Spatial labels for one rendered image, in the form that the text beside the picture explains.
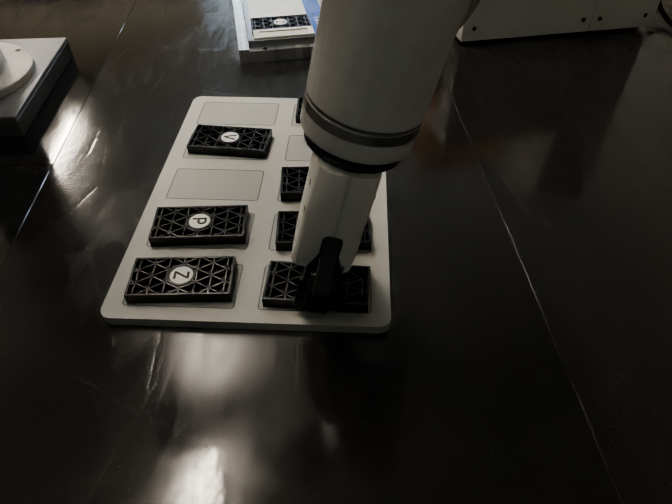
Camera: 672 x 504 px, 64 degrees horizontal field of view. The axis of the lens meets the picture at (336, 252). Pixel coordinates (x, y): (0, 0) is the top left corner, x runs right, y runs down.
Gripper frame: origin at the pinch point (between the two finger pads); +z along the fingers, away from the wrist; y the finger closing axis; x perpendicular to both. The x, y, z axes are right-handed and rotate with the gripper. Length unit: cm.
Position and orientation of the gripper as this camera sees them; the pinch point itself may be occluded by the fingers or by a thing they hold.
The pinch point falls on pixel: (316, 273)
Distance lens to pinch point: 50.1
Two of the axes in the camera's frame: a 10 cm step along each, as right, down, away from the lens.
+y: -0.8, 7.1, -7.0
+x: 9.7, 2.0, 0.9
